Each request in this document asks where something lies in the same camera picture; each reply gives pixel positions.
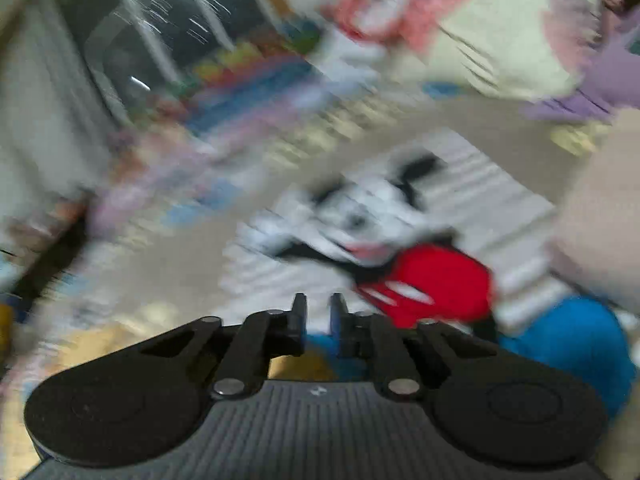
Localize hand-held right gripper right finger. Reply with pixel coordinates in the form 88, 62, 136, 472
328, 292, 501, 402

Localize cartoon printed blanket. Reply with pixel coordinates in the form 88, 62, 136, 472
0, 85, 640, 411

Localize pink white quilt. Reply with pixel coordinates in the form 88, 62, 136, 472
320, 0, 486, 51

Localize window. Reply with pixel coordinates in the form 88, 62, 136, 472
50, 0, 296, 126

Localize blue folded blanket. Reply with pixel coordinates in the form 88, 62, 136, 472
185, 55, 321, 136

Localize grey curtain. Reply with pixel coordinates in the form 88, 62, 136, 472
0, 0, 116, 221

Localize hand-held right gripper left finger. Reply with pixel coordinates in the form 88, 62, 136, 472
140, 292, 308, 401

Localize cream quilt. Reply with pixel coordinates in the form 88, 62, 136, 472
390, 0, 626, 103

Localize colourful picture headboard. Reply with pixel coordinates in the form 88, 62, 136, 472
165, 17, 326, 106

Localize yellow printed pants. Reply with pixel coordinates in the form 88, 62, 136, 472
267, 347, 341, 383

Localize purple garment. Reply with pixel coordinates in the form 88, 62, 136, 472
520, 10, 640, 123

